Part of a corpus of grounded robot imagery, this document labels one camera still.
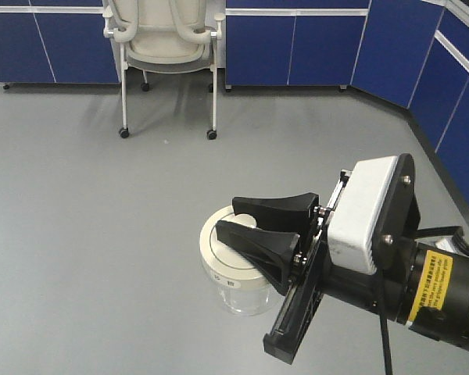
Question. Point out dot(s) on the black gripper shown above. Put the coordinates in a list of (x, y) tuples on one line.
[(272, 250)]

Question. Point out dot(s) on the glass jar with beige lid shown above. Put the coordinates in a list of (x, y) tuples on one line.
[(238, 286)]

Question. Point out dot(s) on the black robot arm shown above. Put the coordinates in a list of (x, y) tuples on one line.
[(438, 286)]

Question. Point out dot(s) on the beige office chair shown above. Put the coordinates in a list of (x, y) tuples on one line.
[(164, 37)]

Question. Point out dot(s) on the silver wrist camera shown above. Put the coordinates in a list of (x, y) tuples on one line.
[(376, 210)]

